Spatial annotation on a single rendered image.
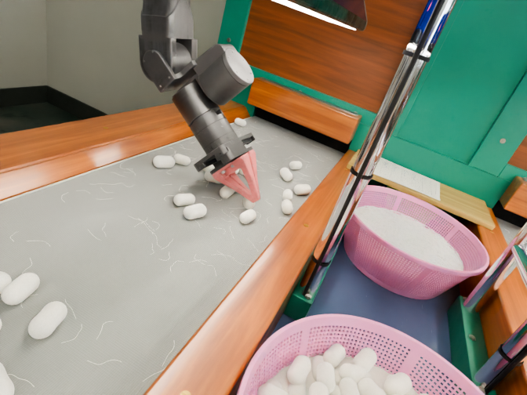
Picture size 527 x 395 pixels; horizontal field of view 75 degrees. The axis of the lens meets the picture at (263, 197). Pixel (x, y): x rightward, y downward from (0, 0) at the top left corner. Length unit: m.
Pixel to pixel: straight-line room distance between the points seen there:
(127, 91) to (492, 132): 2.04
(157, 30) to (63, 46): 2.28
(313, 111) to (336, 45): 0.18
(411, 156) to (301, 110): 0.31
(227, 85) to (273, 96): 0.45
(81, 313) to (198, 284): 0.12
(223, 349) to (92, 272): 0.17
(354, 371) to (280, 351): 0.08
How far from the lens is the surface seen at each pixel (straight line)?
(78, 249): 0.45
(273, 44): 1.03
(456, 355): 0.61
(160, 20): 0.56
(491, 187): 1.01
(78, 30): 2.70
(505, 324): 0.60
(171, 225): 0.50
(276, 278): 0.42
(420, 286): 0.64
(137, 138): 0.68
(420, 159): 0.97
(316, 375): 0.40
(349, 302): 0.59
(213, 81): 0.52
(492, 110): 0.97
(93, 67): 2.64
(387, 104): 0.39
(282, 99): 0.95
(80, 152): 0.60
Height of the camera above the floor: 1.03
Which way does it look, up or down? 28 degrees down
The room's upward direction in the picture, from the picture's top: 18 degrees clockwise
